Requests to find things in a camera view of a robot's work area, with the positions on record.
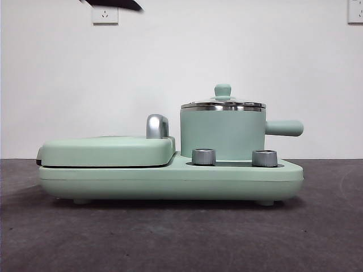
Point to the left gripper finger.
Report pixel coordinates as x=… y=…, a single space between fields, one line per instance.
x=119 y=4

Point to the glass lid with green knob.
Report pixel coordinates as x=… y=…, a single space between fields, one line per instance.
x=224 y=90

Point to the mint green griddle cover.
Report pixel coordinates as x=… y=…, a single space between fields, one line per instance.
x=107 y=150

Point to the silver control knob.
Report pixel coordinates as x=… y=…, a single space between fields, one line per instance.
x=264 y=158
x=203 y=156

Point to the mint green breakfast machine base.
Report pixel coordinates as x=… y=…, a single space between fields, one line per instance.
x=175 y=181

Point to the white wall socket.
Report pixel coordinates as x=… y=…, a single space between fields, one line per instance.
x=105 y=17
x=356 y=11

